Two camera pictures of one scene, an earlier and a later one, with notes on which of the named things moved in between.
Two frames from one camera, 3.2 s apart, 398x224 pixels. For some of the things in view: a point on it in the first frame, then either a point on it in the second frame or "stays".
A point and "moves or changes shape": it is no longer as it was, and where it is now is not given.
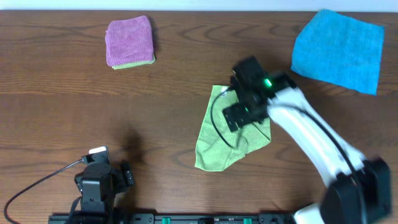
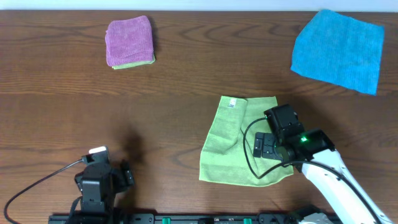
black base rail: [171, 218] stays
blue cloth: [339, 48] stays
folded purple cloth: [129, 42] stays
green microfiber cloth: [216, 145] moves or changes shape
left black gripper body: [123, 178] stays
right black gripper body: [242, 114] -> [268, 149]
